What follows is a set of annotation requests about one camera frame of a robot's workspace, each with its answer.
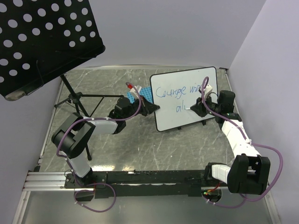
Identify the blue studded building plate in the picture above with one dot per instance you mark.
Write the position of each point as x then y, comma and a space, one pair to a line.
145, 91

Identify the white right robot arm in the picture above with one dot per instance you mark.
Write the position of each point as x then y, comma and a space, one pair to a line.
249, 171

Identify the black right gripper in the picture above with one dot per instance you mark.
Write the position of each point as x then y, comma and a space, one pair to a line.
199, 108

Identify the white whiteboard black frame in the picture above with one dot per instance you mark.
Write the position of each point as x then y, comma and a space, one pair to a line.
175, 91

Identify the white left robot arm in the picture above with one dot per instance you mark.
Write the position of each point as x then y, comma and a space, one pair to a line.
71, 138

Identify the aluminium extrusion frame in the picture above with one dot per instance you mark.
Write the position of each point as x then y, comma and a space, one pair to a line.
40, 181

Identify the black tripod stand legs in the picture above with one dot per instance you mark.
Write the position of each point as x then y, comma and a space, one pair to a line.
74, 98

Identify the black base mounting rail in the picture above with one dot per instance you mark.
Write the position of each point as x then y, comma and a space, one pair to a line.
106, 184

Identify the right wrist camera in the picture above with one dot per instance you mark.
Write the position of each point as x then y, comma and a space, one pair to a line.
206, 89

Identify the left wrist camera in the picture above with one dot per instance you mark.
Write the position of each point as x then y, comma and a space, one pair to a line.
134, 90

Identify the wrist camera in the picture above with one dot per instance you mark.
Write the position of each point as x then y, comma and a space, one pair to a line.
134, 90
206, 89

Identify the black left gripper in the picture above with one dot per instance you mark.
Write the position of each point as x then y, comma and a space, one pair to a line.
147, 107

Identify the black perforated music stand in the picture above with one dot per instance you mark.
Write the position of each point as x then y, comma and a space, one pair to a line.
42, 39

